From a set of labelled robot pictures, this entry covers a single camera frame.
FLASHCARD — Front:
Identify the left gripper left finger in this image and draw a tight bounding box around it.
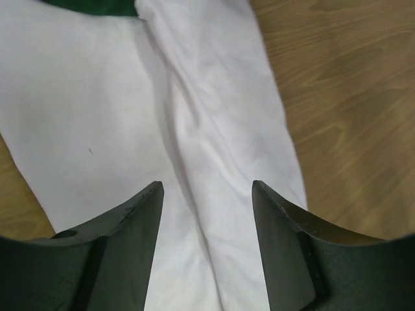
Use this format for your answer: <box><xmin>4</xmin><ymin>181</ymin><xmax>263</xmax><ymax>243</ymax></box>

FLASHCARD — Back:
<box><xmin>1</xmin><ymin>181</ymin><xmax>164</xmax><ymax>310</ymax></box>

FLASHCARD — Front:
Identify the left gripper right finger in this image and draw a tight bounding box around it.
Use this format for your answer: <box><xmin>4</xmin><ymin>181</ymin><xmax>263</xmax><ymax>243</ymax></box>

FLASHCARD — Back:
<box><xmin>252</xmin><ymin>181</ymin><xmax>414</xmax><ymax>310</ymax></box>

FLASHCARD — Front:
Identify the white green raglan t-shirt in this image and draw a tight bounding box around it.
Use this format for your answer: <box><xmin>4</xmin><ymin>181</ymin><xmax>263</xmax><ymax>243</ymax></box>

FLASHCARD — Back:
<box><xmin>1</xmin><ymin>1</ymin><xmax>307</xmax><ymax>310</ymax></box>

